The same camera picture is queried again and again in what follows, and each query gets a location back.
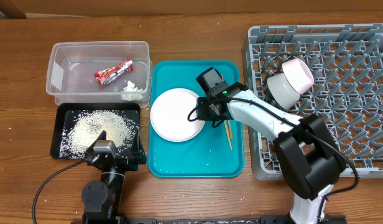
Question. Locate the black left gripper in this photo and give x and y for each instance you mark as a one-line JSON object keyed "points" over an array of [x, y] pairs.
{"points": [[138, 157]]}

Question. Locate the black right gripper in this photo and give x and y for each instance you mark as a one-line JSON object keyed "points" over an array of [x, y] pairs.
{"points": [[201, 115]]}

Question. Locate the wooden chopstick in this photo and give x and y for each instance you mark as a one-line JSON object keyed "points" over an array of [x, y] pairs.
{"points": [[229, 124], [228, 134]]}

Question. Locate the white rice pile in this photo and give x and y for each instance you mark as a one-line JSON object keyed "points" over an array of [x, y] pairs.
{"points": [[82, 128]]}

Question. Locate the pink plate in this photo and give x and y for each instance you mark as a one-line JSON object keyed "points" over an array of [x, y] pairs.
{"points": [[169, 115]]}

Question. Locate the white tissue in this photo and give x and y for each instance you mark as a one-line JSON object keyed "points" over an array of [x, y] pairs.
{"points": [[131, 92]]}

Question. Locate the grey small bowl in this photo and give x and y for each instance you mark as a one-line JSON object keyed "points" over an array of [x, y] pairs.
{"points": [[282, 91]]}

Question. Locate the red snack wrapper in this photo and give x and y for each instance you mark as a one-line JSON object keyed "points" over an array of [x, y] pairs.
{"points": [[108, 75]]}

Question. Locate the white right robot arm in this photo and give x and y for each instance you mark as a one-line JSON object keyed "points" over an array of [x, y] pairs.
{"points": [[309, 160]]}

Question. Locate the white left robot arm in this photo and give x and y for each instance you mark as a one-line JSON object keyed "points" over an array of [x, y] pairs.
{"points": [[102, 197]]}

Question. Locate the grey dishwasher rack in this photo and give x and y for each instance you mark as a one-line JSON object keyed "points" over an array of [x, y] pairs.
{"points": [[347, 64]]}

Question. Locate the teal plastic tray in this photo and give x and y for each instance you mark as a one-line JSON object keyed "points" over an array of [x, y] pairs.
{"points": [[209, 153]]}

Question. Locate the black plastic tray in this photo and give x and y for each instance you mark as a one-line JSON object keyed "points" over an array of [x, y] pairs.
{"points": [[59, 130]]}

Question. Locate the clear plastic bin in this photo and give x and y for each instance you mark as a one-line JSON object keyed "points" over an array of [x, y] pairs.
{"points": [[71, 68]]}

